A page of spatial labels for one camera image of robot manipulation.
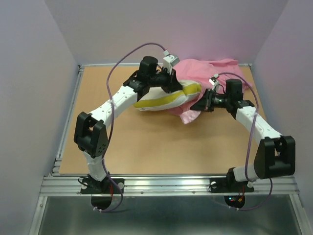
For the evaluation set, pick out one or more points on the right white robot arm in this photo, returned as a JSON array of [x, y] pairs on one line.
[[275, 156]]

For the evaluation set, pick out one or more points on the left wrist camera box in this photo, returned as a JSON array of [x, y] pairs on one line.
[[170, 61]]

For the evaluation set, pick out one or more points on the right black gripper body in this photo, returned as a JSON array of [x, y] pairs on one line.
[[213, 101]]

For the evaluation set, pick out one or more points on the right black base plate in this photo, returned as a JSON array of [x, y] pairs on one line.
[[223, 185]]

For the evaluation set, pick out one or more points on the aluminium front rail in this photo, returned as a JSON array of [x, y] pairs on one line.
[[165, 186]]

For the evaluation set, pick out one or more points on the pink pillowcase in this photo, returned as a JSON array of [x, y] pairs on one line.
[[200, 72]]

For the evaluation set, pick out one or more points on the metal table frame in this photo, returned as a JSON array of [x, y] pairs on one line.
[[143, 157]]

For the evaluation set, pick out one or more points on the cream pillow yellow edge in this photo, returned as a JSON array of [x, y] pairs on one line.
[[157, 99]]

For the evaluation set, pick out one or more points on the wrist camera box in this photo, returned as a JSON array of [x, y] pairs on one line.
[[214, 81], [170, 61]]

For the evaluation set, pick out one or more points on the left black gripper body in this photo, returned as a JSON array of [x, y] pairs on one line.
[[162, 80]]

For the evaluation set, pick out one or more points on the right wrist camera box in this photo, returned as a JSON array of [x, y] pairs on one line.
[[214, 81]]

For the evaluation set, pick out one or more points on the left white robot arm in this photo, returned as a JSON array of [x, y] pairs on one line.
[[91, 129]]

